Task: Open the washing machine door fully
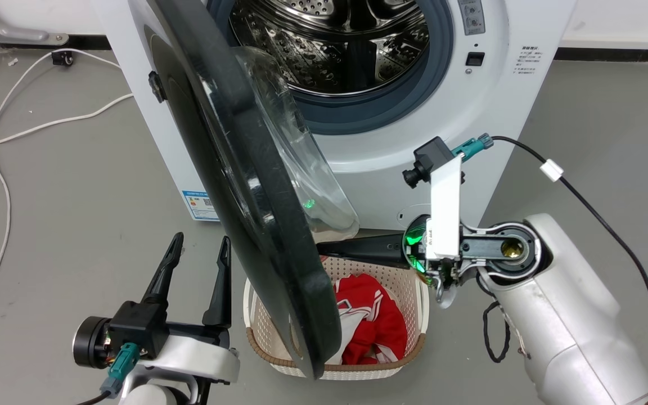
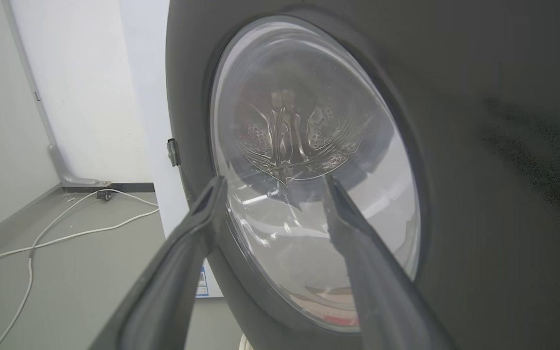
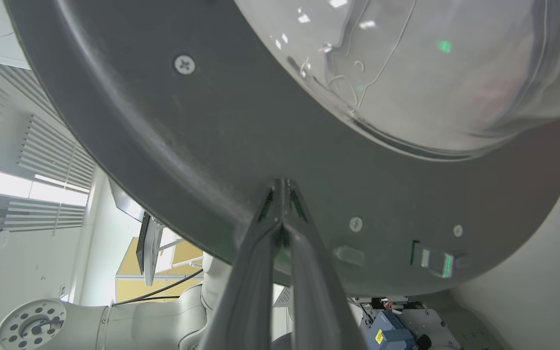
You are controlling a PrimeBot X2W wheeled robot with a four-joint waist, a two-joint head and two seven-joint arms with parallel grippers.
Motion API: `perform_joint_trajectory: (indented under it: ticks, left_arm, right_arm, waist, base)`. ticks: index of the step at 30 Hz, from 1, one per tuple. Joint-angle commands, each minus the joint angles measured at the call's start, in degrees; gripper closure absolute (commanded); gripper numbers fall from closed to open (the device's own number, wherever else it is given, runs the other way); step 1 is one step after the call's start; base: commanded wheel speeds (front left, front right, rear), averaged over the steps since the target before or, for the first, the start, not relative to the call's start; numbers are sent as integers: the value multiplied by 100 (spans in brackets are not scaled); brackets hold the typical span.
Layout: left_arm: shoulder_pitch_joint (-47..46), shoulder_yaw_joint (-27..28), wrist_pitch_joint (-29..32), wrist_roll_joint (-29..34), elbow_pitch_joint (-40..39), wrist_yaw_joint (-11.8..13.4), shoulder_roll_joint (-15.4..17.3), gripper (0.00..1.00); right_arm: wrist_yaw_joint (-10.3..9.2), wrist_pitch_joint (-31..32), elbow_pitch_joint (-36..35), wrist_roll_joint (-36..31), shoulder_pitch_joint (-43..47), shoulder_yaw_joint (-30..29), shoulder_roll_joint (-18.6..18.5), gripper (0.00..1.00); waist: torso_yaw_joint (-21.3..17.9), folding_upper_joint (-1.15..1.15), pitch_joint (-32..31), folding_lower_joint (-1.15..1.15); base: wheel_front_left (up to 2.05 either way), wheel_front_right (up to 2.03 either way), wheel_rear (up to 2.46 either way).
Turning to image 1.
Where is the long white floor cable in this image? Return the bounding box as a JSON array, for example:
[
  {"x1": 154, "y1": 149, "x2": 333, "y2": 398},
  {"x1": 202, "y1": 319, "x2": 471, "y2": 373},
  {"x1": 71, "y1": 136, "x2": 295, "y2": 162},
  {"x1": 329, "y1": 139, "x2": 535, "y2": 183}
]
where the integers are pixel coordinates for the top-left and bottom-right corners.
[{"x1": 0, "y1": 48, "x2": 122, "y2": 338}]

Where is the white right camera bracket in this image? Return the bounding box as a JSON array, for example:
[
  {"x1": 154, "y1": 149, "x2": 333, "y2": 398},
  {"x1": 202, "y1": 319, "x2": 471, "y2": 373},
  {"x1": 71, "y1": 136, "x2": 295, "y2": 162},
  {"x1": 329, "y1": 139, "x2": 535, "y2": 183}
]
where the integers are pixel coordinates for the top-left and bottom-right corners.
[{"x1": 430, "y1": 155, "x2": 464, "y2": 260}]

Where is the black cable teal plug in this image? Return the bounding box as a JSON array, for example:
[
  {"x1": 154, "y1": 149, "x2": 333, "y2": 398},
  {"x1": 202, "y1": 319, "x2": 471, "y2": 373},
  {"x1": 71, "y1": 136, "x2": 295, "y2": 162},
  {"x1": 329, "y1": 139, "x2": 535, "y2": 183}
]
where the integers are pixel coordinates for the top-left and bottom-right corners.
[{"x1": 452, "y1": 133, "x2": 648, "y2": 405}]

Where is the blue white energy sticker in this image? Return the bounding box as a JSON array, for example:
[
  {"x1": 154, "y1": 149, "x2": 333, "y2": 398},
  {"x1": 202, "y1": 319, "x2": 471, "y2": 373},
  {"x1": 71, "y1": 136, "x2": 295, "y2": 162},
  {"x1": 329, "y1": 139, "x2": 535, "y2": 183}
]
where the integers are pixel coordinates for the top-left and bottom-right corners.
[{"x1": 182, "y1": 190, "x2": 218, "y2": 221}]

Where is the white woven laundry basket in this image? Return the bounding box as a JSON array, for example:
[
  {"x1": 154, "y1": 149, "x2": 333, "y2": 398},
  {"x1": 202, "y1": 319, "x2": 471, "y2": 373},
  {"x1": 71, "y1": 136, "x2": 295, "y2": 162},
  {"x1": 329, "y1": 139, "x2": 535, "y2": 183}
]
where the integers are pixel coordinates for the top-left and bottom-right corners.
[{"x1": 244, "y1": 256, "x2": 430, "y2": 380}]

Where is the dark cable teal plug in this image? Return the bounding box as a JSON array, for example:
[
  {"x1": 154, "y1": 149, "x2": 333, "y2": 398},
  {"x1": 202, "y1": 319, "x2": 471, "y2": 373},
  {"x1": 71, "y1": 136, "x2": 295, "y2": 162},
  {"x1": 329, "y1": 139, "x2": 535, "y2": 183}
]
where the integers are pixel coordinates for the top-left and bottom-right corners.
[{"x1": 74, "y1": 342, "x2": 142, "y2": 405}]

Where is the white front-load washing machine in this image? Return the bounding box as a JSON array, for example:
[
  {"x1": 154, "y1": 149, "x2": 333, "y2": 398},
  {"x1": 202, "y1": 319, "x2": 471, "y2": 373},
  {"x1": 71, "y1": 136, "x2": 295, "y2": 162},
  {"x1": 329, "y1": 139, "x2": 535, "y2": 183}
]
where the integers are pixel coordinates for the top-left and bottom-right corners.
[{"x1": 91, "y1": 0, "x2": 578, "y2": 234}]

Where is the white grey curved base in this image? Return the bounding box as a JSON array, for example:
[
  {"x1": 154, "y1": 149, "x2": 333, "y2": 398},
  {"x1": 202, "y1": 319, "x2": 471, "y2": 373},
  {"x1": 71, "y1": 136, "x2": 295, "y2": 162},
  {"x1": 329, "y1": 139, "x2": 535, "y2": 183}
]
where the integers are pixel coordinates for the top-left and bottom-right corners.
[{"x1": 0, "y1": 0, "x2": 70, "y2": 47}]

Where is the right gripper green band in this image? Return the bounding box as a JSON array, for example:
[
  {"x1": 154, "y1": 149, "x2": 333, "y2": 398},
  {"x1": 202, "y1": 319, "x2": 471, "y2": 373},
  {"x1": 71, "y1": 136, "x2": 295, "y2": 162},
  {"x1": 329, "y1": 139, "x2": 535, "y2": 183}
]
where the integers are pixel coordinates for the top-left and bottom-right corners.
[{"x1": 316, "y1": 215, "x2": 463, "y2": 308}]

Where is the grey rubber door gasket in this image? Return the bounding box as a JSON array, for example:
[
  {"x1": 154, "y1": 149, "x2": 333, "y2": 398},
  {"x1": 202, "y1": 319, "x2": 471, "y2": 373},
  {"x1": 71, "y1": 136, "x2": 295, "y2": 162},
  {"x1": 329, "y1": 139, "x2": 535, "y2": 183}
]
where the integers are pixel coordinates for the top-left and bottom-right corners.
[{"x1": 207, "y1": 0, "x2": 455, "y2": 136}]

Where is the steel perforated washer drum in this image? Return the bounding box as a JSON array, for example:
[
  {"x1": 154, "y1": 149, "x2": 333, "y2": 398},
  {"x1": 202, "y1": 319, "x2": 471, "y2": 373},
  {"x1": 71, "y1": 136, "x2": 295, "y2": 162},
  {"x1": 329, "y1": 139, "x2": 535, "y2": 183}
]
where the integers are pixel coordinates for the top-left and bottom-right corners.
[{"x1": 228, "y1": 0, "x2": 431, "y2": 96}]

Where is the black door hinge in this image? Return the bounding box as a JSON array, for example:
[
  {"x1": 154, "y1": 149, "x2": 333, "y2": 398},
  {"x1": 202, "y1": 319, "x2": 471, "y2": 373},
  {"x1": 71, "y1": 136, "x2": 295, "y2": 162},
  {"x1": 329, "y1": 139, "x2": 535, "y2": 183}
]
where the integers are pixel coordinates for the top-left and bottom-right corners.
[{"x1": 148, "y1": 70, "x2": 167, "y2": 104}]

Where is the white cable clip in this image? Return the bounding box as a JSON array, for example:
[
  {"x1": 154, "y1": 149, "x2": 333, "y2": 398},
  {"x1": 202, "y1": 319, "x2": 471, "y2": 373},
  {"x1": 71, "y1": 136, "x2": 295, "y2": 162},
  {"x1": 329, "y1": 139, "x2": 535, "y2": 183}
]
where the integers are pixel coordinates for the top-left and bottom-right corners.
[{"x1": 540, "y1": 159, "x2": 564, "y2": 182}]

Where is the red white garment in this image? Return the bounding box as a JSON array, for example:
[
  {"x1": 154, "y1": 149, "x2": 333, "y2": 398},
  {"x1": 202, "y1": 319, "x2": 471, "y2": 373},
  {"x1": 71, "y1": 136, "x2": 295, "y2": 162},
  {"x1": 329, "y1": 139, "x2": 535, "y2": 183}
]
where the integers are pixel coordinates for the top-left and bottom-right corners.
[{"x1": 332, "y1": 274, "x2": 409, "y2": 366}]

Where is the dark round washer door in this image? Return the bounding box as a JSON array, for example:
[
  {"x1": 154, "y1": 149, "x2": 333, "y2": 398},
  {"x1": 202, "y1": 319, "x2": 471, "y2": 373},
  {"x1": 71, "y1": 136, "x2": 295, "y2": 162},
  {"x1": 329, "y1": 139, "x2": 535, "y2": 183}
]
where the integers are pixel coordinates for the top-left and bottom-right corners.
[{"x1": 130, "y1": 0, "x2": 361, "y2": 380}]

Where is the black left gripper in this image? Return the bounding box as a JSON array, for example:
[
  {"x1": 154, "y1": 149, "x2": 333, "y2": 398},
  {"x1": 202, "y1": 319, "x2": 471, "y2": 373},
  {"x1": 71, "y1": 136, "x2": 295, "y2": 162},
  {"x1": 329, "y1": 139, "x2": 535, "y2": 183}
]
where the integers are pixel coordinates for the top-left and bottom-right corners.
[{"x1": 73, "y1": 232, "x2": 232, "y2": 372}]

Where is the short white floor cable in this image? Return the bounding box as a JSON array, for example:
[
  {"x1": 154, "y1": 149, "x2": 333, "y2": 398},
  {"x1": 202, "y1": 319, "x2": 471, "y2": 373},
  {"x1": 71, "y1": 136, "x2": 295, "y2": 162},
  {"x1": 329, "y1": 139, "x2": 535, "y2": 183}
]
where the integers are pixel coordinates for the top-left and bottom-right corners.
[{"x1": 0, "y1": 93, "x2": 134, "y2": 154}]

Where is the thin black looped cable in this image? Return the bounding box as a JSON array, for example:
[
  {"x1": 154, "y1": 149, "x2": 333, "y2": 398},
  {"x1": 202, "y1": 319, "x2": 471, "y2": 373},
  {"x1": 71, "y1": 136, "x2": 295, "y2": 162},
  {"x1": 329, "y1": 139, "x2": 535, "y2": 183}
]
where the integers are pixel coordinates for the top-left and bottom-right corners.
[{"x1": 482, "y1": 301, "x2": 511, "y2": 363}]

